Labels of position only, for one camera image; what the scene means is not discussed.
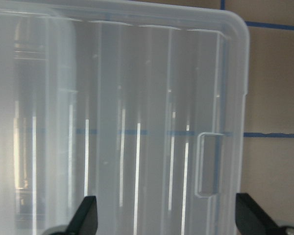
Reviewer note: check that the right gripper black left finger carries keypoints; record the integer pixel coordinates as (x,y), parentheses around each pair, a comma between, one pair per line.
(84,221)

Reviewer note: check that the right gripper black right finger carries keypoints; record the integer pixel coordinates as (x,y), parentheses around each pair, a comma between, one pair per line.
(251,219)

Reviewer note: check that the clear plastic box lid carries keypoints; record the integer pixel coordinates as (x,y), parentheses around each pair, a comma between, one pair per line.
(139,104)

